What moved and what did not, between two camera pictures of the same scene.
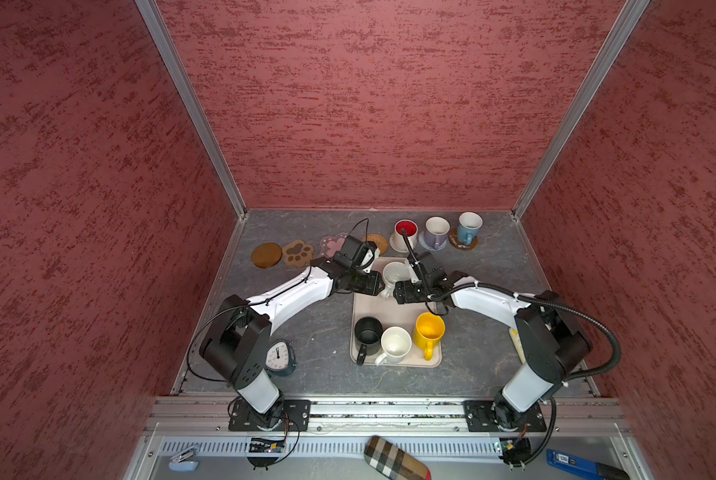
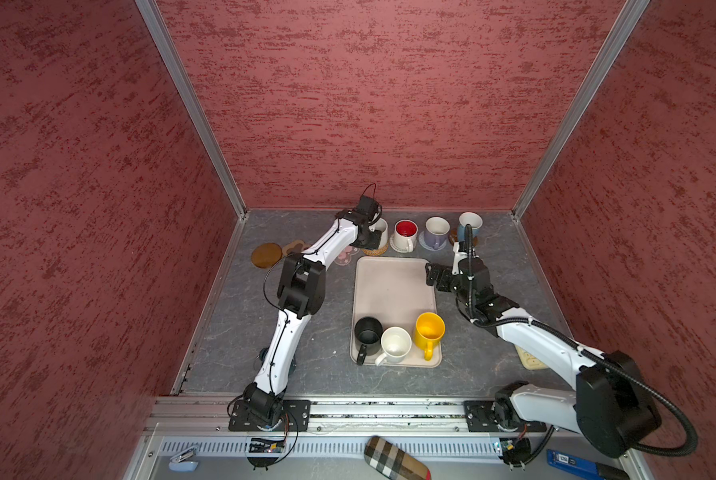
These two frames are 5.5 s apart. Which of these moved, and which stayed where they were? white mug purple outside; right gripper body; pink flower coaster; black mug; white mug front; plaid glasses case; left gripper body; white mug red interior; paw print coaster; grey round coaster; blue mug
Moved: right gripper body; left gripper body; pink flower coaster
Stayed: grey round coaster; white mug red interior; black mug; white mug front; blue mug; white mug purple outside; paw print coaster; plaid glasses case
